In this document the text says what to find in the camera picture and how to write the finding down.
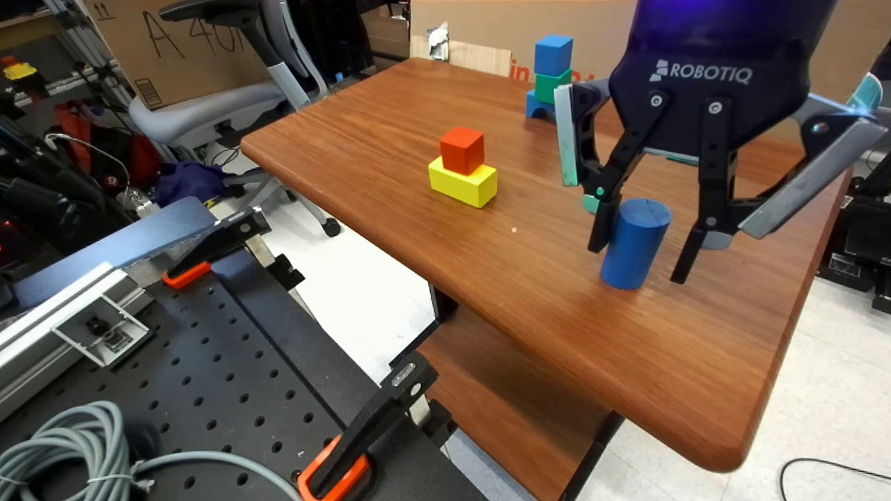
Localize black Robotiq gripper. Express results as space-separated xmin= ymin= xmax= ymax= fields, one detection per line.
xmin=553 ymin=0 xmax=891 ymax=285

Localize blue cylinder block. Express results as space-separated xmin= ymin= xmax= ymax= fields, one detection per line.
xmin=596 ymin=193 xmax=674 ymax=291

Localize green cube block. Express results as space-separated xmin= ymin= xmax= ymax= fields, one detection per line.
xmin=529 ymin=70 xmax=574 ymax=107

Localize blue base block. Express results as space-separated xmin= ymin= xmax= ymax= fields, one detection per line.
xmin=525 ymin=89 xmax=561 ymax=124

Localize blue cube block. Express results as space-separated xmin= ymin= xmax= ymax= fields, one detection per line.
xmin=532 ymin=33 xmax=576 ymax=77

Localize black equipment case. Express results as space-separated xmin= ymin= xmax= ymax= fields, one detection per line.
xmin=817 ymin=149 xmax=891 ymax=315

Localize red cube block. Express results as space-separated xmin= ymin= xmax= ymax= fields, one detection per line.
xmin=439 ymin=124 xmax=487 ymax=178

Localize yellow flat block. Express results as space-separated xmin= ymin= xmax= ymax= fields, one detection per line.
xmin=426 ymin=153 xmax=503 ymax=212

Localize wooden lower table shelf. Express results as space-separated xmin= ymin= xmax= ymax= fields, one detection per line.
xmin=416 ymin=303 xmax=624 ymax=501

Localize dark grey cart top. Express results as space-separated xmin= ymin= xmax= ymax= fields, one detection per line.
xmin=206 ymin=246 xmax=490 ymax=501

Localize grey office chair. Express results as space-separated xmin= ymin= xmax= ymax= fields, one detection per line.
xmin=125 ymin=0 xmax=345 ymax=238

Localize purple cloth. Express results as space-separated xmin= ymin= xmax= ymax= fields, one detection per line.
xmin=152 ymin=160 xmax=231 ymax=209

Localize printed cardboard box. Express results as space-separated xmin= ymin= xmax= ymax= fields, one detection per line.
xmin=86 ymin=0 xmax=274 ymax=111

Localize dark flat panel board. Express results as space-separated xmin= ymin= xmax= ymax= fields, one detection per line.
xmin=12 ymin=193 xmax=217 ymax=315

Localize black perforated breadboard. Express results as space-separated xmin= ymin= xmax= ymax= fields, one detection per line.
xmin=0 ymin=253 xmax=484 ymax=501

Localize yellow small item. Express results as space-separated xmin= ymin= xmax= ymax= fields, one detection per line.
xmin=0 ymin=59 xmax=42 ymax=84

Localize thin floor cable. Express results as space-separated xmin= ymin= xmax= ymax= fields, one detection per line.
xmin=777 ymin=454 xmax=891 ymax=501

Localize black clamp orange handle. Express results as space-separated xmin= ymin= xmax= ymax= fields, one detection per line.
xmin=292 ymin=354 xmax=440 ymax=501
xmin=160 ymin=205 xmax=306 ymax=291

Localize aluminium corner bracket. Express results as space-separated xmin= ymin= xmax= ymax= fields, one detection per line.
xmin=53 ymin=309 xmax=156 ymax=370

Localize aluminium extrusion rail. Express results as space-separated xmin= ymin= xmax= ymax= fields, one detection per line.
xmin=0 ymin=262 xmax=160 ymax=422

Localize grey coiled cable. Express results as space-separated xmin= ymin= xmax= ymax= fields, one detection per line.
xmin=0 ymin=398 xmax=303 ymax=501

